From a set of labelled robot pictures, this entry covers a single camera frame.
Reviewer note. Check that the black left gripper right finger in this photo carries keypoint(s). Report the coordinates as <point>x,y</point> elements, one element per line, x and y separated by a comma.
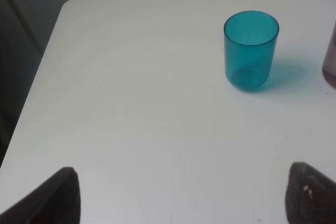
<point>310,196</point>

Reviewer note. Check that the teal translucent plastic cup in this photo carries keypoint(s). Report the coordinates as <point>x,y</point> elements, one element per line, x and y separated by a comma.
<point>250,39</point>

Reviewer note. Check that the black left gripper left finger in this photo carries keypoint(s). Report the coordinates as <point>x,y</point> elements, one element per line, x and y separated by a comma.
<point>57,200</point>

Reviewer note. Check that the pink translucent plastic cup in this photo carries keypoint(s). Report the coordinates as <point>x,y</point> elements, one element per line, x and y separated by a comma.
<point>328,67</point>

